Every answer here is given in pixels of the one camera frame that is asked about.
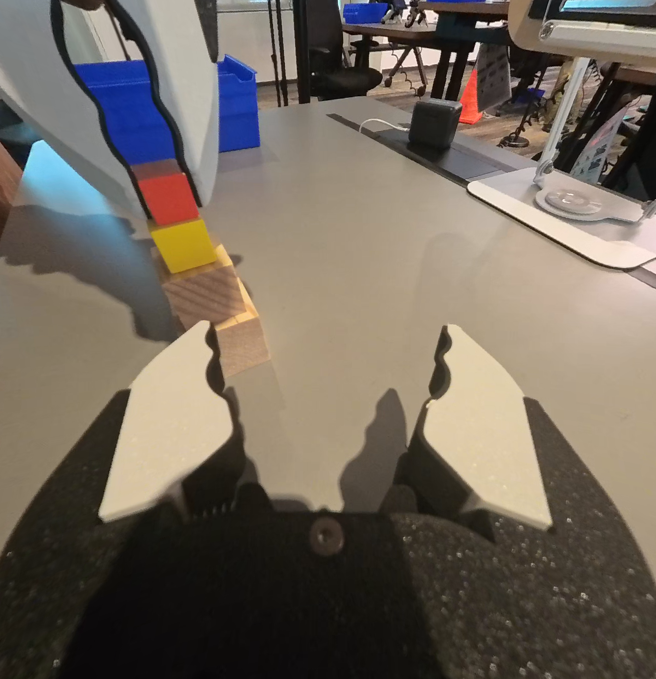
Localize small blue bin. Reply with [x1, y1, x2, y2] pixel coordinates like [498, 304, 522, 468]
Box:
[343, 4, 390, 24]

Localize small red wooden cube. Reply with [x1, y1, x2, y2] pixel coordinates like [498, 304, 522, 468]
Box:
[129, 159, 201, 226]

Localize white object at corner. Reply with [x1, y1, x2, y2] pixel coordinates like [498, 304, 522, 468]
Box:
[467, 166, 656, 270]

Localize black cube charger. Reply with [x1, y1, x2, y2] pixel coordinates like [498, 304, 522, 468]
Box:
[409, 98, 463, 151]

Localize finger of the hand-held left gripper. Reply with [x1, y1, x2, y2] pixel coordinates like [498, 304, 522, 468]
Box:
[0, 0, 153, 222]
[106, 0, 221, 209]

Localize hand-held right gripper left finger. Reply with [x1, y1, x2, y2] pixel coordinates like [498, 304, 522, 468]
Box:
[98, 320, 249, 525]

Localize orange traffic cone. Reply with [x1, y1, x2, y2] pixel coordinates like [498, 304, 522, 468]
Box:
[459, 69, 484, 125]

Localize thin black tripod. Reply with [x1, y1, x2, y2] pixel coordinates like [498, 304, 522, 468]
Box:
[267, 0, 287, 107]

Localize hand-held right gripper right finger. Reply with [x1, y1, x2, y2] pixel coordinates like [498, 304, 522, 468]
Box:
[406, 324, 552, 531]

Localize hanging printed paper sheet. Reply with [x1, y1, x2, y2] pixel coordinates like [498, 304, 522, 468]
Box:
[475, 42, 513, 107]

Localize small yellow wooden cube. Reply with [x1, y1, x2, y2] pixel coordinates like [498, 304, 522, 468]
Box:
[149, 217, 218, 274]

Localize medium natural wooden cube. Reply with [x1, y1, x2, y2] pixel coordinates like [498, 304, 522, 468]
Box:
[157, 244, 247, 325]

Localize black upright pole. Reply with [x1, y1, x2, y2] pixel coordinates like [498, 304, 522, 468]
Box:
[293, 0, 311, 104]

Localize brown work table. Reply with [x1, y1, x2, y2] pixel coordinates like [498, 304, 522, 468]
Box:
[341, 21, 511, 101]

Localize blue plastic storage bin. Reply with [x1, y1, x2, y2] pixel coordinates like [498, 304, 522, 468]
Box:
[74, 53, 261, 165]

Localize colourful printed card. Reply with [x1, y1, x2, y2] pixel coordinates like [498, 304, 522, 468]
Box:
[569, 106, 626, 184]

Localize black office chair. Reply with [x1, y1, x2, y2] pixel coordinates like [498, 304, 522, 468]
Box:
[301, 0, 384, 101]

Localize large natural wooden cube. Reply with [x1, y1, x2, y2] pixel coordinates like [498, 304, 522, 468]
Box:
[211, 278, 270, 378]

